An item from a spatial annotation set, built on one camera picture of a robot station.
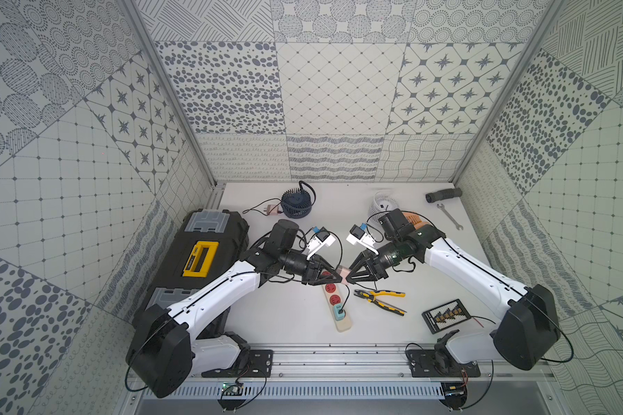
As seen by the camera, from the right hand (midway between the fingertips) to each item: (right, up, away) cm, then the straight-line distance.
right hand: (350, 279), depth 69 cm
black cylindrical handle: (+46, +25, +42) cm, 67 cm away
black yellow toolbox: (-44, +7, +9) cm, 45 cm away
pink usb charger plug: (-2, +3, -3) cm, 4 cm away
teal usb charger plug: (-2, -14, +8) cm, 16 cm away
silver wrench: (+45, +19, +43) cm, 65 cm away
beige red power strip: (-4, -10, +15) cm, 19 cm away
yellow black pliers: (+8, -10, +16) cm, 21 cm away
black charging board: (+32, -16, +13) cm, 38 cm away
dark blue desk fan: (-18, +21, +35) cm, 45 cm away
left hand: (-4, +3, 0) cm, 5 cm away
